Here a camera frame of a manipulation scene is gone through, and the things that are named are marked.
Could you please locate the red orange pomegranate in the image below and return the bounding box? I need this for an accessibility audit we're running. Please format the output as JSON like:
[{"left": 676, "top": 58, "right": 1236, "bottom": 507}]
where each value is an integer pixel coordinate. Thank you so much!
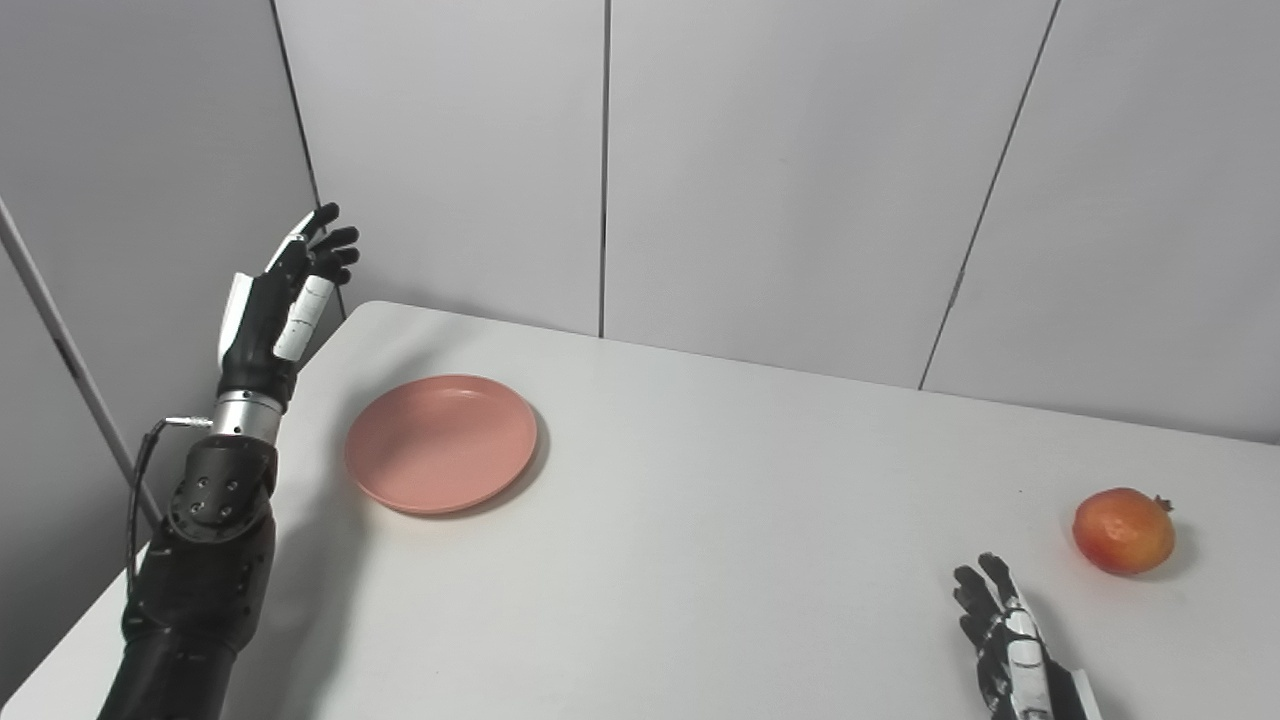
[{"left": 1072, "top": 487, "right": 1177, "bottom": 577}]

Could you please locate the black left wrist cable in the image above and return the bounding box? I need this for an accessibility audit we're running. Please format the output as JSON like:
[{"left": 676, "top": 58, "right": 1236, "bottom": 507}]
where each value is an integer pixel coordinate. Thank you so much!
[{"left": 126, "top": 416, "right": 213, "bottom": 598}]

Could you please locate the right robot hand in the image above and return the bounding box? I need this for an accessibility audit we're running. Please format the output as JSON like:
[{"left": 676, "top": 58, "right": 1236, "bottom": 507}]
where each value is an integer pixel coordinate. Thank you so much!
[{"left": 952, "top": 553, "right": 1106, "bottom": 720}]

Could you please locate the pink plate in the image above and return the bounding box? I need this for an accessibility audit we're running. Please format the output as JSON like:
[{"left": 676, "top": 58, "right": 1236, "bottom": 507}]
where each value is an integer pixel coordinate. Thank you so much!
[{"left": 345, "top": 375, "right": 539, "bottom": 516}]

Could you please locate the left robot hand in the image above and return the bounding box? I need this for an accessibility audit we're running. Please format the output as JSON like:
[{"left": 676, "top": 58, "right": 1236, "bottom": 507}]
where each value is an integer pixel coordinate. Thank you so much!
[{"left": 217, "top": 203, "right": 361, "bottom": 412}]

